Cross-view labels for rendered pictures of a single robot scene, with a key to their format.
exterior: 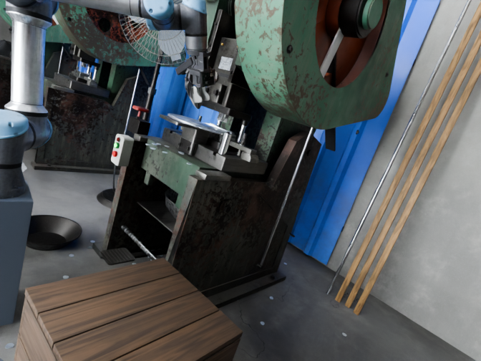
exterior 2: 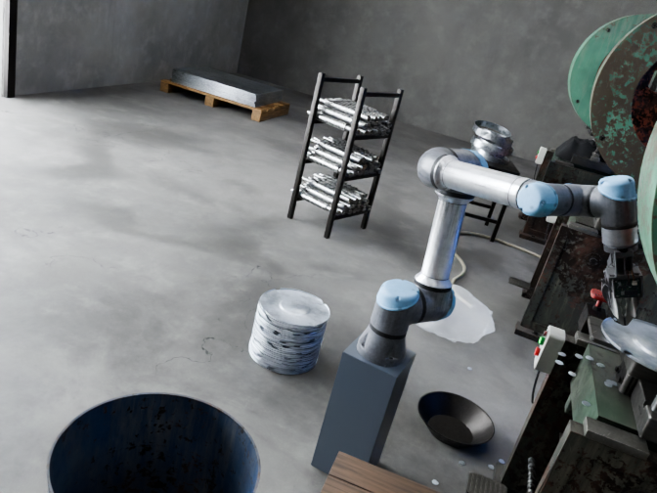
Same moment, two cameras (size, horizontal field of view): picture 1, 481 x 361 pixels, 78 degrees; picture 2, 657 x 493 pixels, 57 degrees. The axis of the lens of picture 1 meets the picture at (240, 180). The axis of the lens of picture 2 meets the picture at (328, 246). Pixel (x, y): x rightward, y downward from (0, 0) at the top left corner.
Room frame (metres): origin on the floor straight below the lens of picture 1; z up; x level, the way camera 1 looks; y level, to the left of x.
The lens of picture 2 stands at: (-0.07, -0.68, 1.42)
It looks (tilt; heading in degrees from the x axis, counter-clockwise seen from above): 23 degrees down; 65
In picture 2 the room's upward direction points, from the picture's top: 14 degrees clockwise
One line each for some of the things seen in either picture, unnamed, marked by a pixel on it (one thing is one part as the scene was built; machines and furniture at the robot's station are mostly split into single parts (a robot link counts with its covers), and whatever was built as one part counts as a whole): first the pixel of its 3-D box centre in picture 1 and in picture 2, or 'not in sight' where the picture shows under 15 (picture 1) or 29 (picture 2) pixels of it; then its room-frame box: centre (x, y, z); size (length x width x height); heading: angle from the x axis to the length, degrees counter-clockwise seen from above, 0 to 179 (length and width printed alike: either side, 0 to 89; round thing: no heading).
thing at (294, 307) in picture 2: not in sight; (294, 306); (0.77, 1.32, 0.23); 0.29 x 0.29 x 0.01
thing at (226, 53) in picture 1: (230, 72); not in sight; (1.40, 0.19, 1.04); 0.17 x 0.15 x 0.30; 142
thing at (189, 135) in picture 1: (187, 137); (629, 362); (1.30, 0.28, 0.72); 0.25 x 0.14 x 0.14; 142
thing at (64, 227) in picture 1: (46, 234); (453, 424); (1.31, 0.82, 0.04); 0.30 x 0.30 x 0.07
